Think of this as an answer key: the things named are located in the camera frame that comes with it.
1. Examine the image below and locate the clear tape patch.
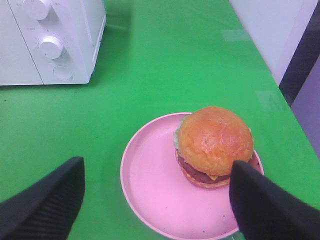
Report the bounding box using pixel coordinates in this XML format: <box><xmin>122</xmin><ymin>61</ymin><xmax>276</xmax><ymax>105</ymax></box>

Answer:
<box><xmin>255</xmin><ymin>90</ymin><xmax>288</xmax><ymax>112</ymax></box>
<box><xmin>221</xmin><ymin>29</ymin><xmax>252</xmax><ymax>42</ymax></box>

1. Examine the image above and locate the white microwave door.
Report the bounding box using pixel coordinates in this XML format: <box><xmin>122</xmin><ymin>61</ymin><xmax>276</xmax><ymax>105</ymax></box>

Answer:
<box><xmin>0</xmin><ymin>0</ymin><xmax>43</xmax><ymax>86</ymax></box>

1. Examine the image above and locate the white microwave oven body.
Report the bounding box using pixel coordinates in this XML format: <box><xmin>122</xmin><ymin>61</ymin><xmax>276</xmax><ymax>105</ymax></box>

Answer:
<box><xmin>7</xmin><ymin>0</ymin><xmax>107</xmax><ymax>85</ymax></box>

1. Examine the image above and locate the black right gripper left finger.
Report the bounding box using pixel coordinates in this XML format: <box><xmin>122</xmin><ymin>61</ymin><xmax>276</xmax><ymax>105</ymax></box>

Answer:
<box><xmin>0</xmin><ymin>156</ymin><xmax>85</xmax><ymax>240</ymax></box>

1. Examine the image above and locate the white partition panel right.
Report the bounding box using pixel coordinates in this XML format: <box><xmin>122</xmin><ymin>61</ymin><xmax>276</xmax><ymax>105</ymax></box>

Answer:
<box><xmin>230</xmin><ymin>0</ymin><xmax>318</xmax><ymax>85</ymax></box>

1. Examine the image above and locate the clear tape patch far right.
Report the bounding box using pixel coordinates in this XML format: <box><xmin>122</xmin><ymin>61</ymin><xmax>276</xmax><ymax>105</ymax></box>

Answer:
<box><xmin>221</xmin><ymin>29</ymin><xmax>252</xmax><ymax>42</ymax></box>

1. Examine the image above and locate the burger with lettuce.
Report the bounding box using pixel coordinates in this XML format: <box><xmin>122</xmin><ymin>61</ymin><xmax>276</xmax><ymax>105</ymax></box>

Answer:
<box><xmin>173</xmin><ymin>106</ymin><xmax>254</xmax><ymax>189</ymax></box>

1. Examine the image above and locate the pink round plate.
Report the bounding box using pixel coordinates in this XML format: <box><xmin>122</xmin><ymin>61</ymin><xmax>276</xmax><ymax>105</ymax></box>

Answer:
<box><xmin>119</xmin><ymin>111</ymin><xmax>265</xmax><ymax>240</ymax></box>

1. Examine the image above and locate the round door release button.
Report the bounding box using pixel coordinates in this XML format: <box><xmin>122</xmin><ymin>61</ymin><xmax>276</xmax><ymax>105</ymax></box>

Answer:
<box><xmin>53</xmin><ymin>65</ymin><xmax>73</xmax><ymax>81</ymax></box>

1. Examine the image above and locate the white microwave knob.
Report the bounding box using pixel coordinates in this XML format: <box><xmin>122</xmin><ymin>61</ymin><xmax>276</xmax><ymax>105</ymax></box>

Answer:
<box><xmin>22</xmin><ymin>0</ymin><xmax>51</xmax><ymax>21</ymax></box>
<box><xmin>39</xmin><ymin>35</ymin><xmax>64</xmax><ymax>60</ymax></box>

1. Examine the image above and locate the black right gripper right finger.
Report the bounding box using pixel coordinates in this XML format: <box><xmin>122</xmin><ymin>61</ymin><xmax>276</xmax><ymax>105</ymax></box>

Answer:
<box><xmin>229</xmin><ymin>160</ymin><xmax>320</xmax><ymax>240</ymax></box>

